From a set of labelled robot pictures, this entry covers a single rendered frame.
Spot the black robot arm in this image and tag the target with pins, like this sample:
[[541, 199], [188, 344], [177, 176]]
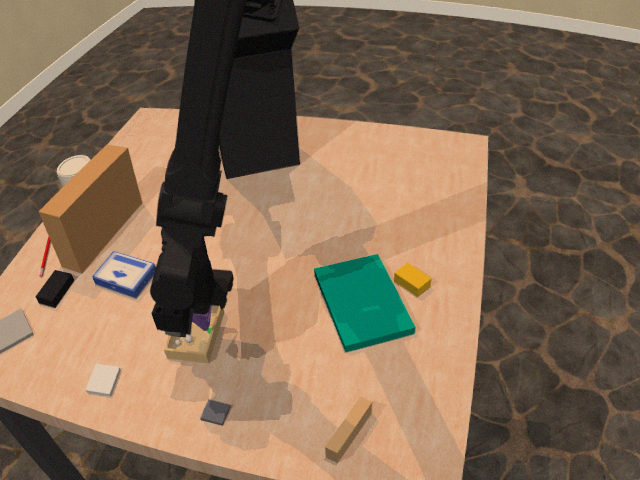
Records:
[[191, 183]]

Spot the green flat rectangular block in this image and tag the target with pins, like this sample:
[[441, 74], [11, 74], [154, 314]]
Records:
[[363, 302]]

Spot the blue and white flat box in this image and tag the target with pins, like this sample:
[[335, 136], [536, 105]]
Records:
[[124, 274]]

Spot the yellow rectangular block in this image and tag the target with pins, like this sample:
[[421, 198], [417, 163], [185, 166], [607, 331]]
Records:
[[412, 279]]

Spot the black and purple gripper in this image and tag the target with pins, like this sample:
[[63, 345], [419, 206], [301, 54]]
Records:
[[224, 283]]

